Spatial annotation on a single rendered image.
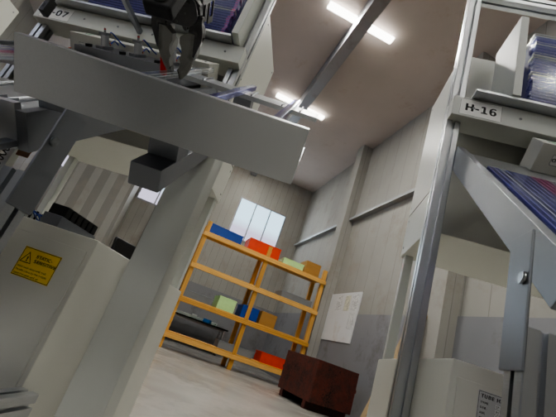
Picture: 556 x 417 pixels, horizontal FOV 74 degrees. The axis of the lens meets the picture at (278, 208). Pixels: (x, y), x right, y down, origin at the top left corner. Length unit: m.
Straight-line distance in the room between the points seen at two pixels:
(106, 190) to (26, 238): 9.80
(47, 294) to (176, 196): 0.39
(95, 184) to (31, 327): 9.99
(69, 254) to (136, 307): 0.34
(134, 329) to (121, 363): 0.05
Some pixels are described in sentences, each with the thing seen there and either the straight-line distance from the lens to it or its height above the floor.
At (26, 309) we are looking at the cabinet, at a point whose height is 0.44.
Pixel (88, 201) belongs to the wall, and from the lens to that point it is 10.73.
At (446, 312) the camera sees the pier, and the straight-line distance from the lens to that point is 4.98.
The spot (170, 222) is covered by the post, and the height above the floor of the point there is 0.65.
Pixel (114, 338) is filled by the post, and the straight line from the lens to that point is 0.61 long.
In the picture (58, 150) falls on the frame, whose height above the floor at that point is 0.69.
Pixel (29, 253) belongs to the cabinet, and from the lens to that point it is 0.96.
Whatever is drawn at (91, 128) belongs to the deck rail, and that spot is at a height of 0.78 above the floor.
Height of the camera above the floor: 0.52
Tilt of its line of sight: 20 degrees up
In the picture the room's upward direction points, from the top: 19 degrees clockwise
